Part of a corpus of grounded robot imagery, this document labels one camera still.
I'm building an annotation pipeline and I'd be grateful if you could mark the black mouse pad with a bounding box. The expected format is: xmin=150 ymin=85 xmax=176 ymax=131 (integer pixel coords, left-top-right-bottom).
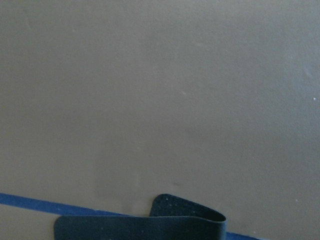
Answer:
xmin=53 ymin=194 xmax=227 ymax=240

